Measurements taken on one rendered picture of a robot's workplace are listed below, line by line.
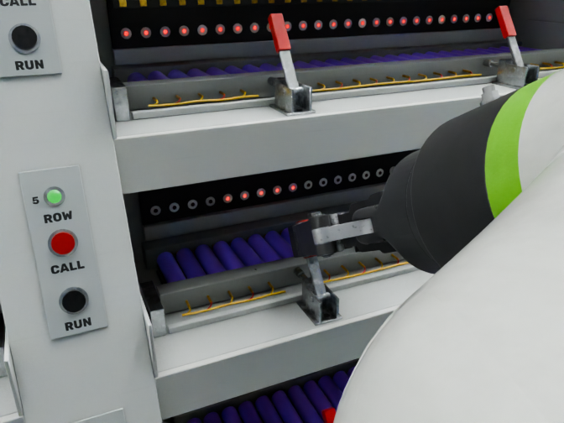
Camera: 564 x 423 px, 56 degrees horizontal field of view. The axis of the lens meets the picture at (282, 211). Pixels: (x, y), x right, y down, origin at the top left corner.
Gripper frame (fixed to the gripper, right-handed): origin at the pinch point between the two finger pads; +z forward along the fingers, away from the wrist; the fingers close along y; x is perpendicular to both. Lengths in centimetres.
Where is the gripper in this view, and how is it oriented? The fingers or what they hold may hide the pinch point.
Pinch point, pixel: (318, 236)
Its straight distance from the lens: 47.0
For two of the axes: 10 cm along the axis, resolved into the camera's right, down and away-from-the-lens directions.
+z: -3.5, 1.3, 9.3
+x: -2.1, -9.8, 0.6
